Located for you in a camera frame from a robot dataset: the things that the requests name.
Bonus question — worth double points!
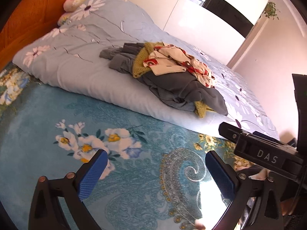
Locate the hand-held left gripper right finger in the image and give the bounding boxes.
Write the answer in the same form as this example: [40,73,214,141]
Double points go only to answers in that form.
[205,150,285,230]

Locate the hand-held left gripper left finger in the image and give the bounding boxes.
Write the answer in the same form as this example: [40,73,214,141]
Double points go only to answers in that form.
[28,149,109,230]

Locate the cream car print pants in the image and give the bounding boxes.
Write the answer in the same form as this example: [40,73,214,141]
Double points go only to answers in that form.
[143,43,215,88]

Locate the teal floral blanket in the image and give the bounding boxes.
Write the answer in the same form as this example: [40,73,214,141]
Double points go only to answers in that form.
[0,62,255,230]

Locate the black upright device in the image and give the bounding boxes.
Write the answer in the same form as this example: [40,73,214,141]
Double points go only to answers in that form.
[292,74,307,149]

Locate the light blue floral quilt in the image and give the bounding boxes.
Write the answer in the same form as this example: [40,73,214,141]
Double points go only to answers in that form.
[12,0,280,140]

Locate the dark grey garment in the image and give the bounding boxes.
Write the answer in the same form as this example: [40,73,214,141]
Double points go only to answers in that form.
[139,71,228,116]

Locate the light grey garment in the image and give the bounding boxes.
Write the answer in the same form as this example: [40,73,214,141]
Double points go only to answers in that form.
[99,43,144,73]

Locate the olive knitted sweater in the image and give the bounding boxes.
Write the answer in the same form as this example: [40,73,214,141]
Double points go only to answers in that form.
[132,42,216,118]

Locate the hanging green plant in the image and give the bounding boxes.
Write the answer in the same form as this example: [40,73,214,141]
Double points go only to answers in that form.
[263,2,280,21]

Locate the white and black wardrobe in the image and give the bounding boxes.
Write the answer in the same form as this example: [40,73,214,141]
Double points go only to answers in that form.
[95,0,272,65]

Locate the yellow floral pillow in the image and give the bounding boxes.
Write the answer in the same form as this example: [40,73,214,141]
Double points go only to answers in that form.
[58,12,72,26]

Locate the wooden bed headboard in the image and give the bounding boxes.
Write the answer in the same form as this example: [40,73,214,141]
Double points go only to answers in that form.
[0,0,99,71]

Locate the pink floral pillow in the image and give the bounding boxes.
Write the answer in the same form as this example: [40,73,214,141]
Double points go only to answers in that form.
[63,0,90,12]

